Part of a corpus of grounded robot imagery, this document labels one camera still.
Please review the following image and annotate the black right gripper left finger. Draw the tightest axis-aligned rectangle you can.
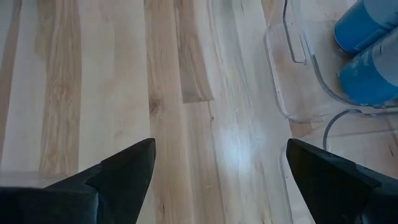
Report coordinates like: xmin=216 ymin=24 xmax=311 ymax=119
xmin=0 ymin=138 xmax=156 ymax=224

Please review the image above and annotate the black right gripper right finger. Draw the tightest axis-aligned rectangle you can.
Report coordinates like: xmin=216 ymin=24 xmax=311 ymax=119
xmin=285 ymin=138 xmax=398 ymax=224

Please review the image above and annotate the clear plastic bin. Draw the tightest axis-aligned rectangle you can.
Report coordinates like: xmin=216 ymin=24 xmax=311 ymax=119
xmin=278 ymin=108 xmax=398 ymax=224
xmin=263 ymin=0 xmax=398 ymax=124

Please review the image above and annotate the silver and blue soda can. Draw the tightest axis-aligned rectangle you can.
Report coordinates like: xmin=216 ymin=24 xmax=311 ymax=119
xmin=337 ymin=26 xmax=398 ymax=107
xmin=333 ymin=0 xmax=398 ymax=56

